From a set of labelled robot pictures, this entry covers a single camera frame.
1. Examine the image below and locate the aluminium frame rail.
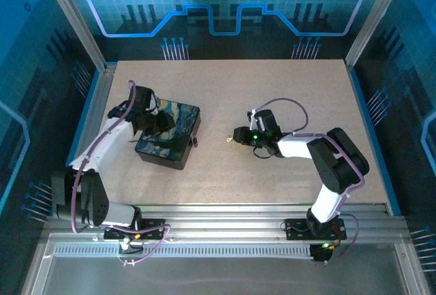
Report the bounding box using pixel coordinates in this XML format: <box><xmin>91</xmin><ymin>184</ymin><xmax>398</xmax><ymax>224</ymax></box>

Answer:
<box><xmin>44</xmin><ymin>204</ymin><xmax>409</xmax><ymax>241</ymax></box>

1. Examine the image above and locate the aluminium side rail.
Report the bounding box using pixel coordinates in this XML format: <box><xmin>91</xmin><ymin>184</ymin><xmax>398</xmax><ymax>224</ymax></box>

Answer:
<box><xmin>56</xmin><ymin>63</ymin><xmax>119</xmax><ymax>216</ymax></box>

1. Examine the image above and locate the grey slotted cable duct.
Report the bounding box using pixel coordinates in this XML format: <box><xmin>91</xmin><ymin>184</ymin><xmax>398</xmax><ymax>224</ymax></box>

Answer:
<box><xmin>53</xmin><ymin>244</ymin><xmax>314</xmax><ymax>259</ymax></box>

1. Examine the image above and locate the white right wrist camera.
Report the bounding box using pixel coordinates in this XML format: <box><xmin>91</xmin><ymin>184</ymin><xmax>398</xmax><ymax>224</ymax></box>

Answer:
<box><xmin>247</xmin><ymin>109</ymin><xmax>260</xmax><ymax>131</ymax></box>

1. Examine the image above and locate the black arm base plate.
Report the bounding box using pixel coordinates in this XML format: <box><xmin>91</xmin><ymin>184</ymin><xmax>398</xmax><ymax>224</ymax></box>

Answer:
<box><xmin>103</xmin><ymin>219</ymin><xmax>167</xmax><ymax>241</ymax></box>
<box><xmin>284</xmin><ymin>219</ymin><xmax>347</xmax><ymax>241</ymax></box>

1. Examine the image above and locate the black controller box green light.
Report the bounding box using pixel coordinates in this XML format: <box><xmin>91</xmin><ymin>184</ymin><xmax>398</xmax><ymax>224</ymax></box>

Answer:
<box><xmin>310</xmin><ymin>243</ymin><xmax>334</xmax><ymax>264</ymax></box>

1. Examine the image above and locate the aluminium frame post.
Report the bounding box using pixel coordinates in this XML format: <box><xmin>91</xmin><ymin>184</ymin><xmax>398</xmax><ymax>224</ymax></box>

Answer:
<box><xmin>344</xmin><ymin>0</ymin><xmax>411</xmax><ymax>71</ymax></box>
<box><xmin>37</xmin><ymin>0</ymin><xmax>107</xmax><ymax>71</ymax></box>

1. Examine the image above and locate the black starry painting box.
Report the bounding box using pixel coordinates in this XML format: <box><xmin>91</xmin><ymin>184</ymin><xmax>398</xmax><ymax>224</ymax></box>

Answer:
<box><xmin>134</xmin><ymin>99</ymin><xmax>202</xmax><ymax>171</ymax></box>

